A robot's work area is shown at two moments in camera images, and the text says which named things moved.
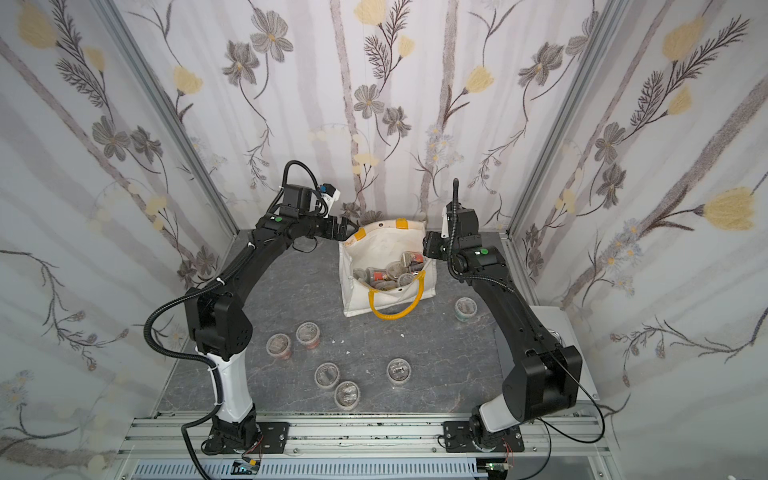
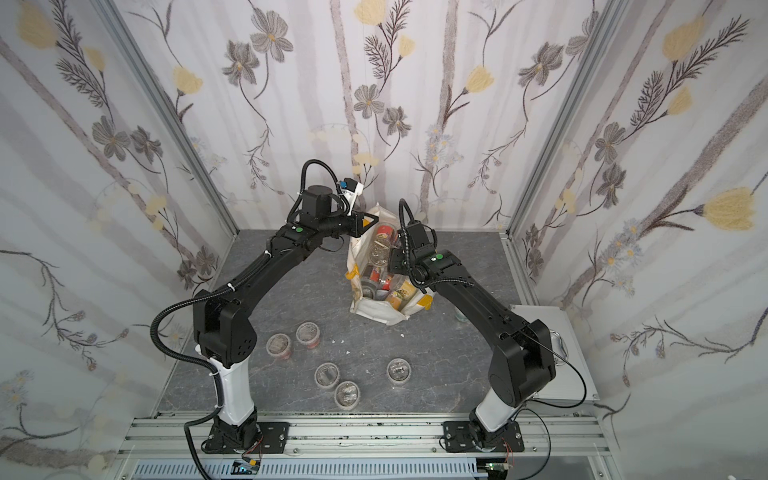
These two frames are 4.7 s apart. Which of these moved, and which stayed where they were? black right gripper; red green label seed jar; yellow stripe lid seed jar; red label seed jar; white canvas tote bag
Moved: white canvas tote bag; black right gripper
Stayed: red label seed jar; red green label seed jar; yellow stripe lid seed jar
